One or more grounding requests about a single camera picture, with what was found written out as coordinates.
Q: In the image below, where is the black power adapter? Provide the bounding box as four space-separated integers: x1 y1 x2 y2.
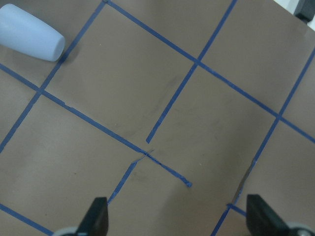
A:
293 0 315 23

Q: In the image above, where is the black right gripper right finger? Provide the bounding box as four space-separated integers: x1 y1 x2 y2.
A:
246 194 315 236

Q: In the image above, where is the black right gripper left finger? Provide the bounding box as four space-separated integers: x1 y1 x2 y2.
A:
54 197 110 236

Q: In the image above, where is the light blue plastic cup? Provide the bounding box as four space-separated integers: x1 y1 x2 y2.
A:
0 3 65 61

